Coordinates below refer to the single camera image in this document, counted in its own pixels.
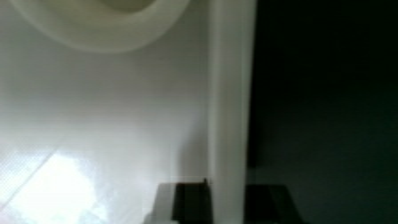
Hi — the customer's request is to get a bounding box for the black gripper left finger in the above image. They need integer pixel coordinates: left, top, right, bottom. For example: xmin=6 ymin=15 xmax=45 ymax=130
xmin=152 ymin=179 xmax=214 ymax=224

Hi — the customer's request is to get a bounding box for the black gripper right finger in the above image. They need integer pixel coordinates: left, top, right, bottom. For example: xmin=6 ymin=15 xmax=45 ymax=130
xmin=244 ymin=184 xmax=308 ymax=224

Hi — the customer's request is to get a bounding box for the white square tabletop part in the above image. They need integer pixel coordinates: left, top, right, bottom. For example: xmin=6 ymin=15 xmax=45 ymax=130
xmin=0 ymin=0 xmax=258 ymax=224

